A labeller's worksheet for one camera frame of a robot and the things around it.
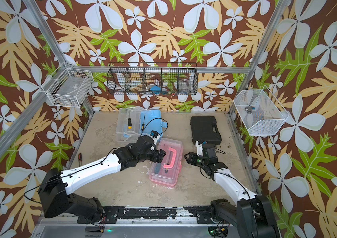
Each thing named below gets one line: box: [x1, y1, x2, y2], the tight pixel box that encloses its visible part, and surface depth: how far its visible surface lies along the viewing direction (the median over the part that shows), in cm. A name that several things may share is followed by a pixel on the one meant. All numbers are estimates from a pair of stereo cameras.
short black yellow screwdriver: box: [127, 109, 133, 130], surface depth 98 cm
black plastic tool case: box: [189, 116, 223, 146], surface depth 105 cm
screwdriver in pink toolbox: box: [154, 162, 162, 175], surface depth 84 cm
